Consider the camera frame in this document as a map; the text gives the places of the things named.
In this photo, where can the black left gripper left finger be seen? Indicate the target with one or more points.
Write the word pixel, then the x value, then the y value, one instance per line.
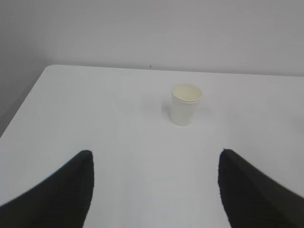
pixel 60 201

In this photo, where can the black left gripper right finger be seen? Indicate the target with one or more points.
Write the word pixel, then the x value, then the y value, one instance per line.
pixel 251 199

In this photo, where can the white paper cup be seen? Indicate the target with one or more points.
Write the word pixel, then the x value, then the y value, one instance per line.
pixel 184 101

